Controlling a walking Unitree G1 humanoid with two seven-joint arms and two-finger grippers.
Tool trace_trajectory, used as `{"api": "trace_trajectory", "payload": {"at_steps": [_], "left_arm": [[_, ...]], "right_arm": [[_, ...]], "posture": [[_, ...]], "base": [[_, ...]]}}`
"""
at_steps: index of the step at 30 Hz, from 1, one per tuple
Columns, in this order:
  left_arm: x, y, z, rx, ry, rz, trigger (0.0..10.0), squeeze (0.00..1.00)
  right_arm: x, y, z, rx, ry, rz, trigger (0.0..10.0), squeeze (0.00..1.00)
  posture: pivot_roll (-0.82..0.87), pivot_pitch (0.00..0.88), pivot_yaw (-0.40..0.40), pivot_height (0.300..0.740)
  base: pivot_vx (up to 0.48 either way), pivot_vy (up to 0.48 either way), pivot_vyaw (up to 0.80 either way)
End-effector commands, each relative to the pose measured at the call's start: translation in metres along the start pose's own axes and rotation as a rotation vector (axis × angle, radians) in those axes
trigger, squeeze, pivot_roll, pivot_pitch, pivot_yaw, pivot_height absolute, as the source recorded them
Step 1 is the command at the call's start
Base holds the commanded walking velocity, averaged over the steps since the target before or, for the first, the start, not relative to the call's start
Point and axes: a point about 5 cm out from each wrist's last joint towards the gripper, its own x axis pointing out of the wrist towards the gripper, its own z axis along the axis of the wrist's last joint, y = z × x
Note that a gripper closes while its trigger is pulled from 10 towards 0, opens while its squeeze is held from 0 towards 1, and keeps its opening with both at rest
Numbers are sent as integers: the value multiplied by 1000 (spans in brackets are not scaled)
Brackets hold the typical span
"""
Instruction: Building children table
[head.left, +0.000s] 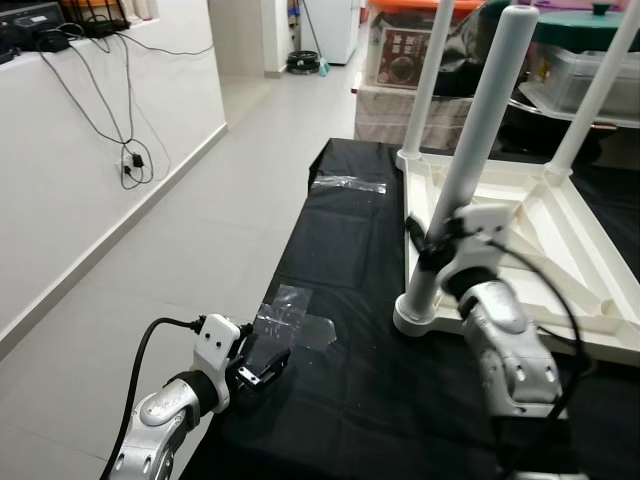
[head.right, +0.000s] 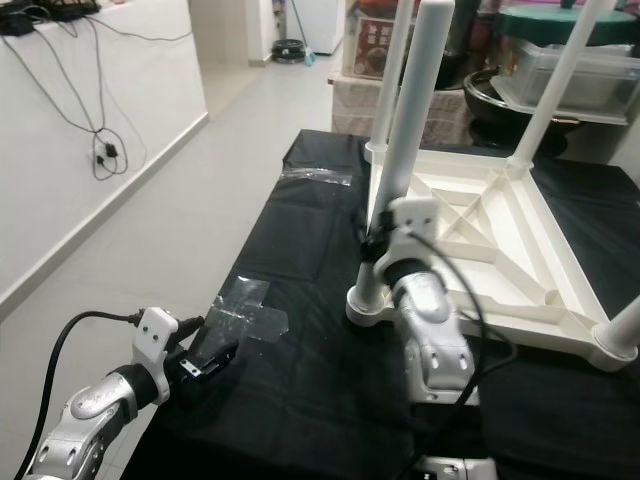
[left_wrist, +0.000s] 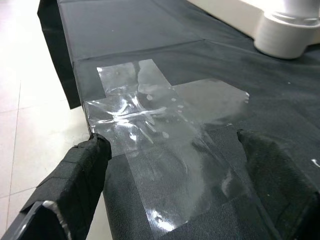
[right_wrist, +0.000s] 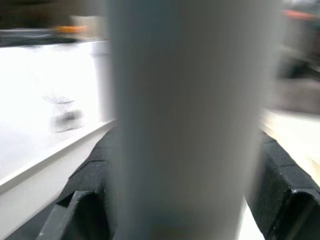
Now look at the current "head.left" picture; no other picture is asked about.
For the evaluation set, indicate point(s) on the white plastic children table top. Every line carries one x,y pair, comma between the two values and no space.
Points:
560,230

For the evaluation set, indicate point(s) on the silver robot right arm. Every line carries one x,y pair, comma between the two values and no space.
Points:
510,350

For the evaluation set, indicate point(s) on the clear tape strip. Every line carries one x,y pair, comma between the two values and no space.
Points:
345,185

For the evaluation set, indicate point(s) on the black tablecloth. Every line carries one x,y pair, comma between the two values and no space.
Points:
350,420

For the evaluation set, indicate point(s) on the patterned cloth covered table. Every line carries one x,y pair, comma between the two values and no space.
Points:
390,115

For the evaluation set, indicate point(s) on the black wok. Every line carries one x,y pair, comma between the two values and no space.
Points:
525,130

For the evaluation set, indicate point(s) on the mop with teal head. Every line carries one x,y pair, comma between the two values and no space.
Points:
322,68

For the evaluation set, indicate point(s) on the orange lid storage box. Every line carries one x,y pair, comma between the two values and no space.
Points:
400,45

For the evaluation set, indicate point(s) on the black power plug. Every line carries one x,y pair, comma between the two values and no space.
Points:
133,160

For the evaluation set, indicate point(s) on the white chest freezer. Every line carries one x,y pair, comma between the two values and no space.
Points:
335,30

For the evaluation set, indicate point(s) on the clear plastic storage bin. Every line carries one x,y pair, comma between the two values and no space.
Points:
585,78

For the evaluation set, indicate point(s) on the dark green pot lid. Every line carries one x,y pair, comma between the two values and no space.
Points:
590,30

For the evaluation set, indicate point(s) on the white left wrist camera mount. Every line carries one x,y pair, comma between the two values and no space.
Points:
215,345

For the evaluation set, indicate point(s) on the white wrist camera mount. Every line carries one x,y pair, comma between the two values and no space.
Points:
480,225
215,345

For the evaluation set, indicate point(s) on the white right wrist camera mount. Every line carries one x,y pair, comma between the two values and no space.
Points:
480,225

